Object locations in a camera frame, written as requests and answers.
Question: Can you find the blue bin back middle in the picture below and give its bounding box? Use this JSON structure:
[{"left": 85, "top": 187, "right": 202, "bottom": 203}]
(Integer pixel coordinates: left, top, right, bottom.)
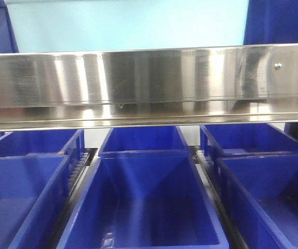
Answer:
[{"left": 98, "top": 126, "right": 190, "bottom": 158}]

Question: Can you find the blue bin upper right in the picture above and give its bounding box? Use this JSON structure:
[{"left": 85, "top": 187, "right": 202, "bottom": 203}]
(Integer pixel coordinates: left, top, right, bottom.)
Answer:
[{"left": 243, "top": 1, "right": 298, "bottom": 45}]

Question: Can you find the dark blue bin lower middle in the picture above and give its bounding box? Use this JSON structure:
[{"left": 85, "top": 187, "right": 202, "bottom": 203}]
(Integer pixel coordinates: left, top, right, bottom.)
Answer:
[{"left": 57, "top": 155, "right": 229, "bottom": 248}]

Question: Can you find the blue bin back left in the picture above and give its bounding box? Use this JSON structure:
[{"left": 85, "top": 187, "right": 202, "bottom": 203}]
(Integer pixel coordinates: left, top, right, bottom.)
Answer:
[{"left": 0, "top": 129, "right": 85, "bottom": 169}]

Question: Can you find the dark blue bin lower right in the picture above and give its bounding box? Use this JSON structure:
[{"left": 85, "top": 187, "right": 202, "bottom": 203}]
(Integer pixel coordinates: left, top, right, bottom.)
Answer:
[{"left": 217, "top": 154, "right": 298, "bottom": 248}]

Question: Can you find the blue bin back right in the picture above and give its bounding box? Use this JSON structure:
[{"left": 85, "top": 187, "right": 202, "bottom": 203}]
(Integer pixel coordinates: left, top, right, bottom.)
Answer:
[{"left": 200, "top": 123, "right": 298, "bottom": 163}]

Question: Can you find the dark blue bin lower left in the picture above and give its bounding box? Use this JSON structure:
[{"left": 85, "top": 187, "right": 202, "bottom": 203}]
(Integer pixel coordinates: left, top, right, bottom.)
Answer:
[{"left": 0, "top": 156, "right": 69, "bottom": 248}]

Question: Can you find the light blue plastic bin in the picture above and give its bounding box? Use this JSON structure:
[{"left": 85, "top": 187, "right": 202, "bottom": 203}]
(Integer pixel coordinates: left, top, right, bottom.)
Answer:
[{"left": 6, "top": 1, "right": 249, "bottom": 52}]

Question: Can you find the stainless steel shelf rail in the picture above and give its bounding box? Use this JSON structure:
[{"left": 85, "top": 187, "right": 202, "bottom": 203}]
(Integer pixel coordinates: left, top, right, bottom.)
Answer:
[{"left": 0, "top": 44, "right": 298, "bottom": 131}]

